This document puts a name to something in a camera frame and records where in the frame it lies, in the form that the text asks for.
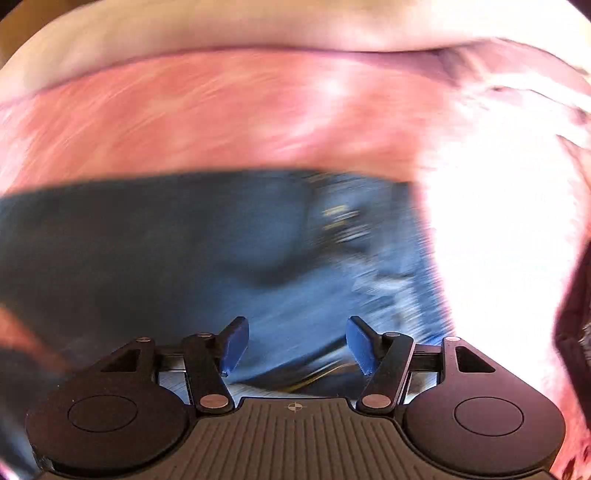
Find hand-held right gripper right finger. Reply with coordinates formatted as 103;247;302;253
345;316;503;414

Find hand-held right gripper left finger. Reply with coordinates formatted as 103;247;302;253
89;316;250;414

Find blue jeans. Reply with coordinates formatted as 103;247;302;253
0;170;459;403

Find pink rose blanket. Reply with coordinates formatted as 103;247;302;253
0;46;591;480

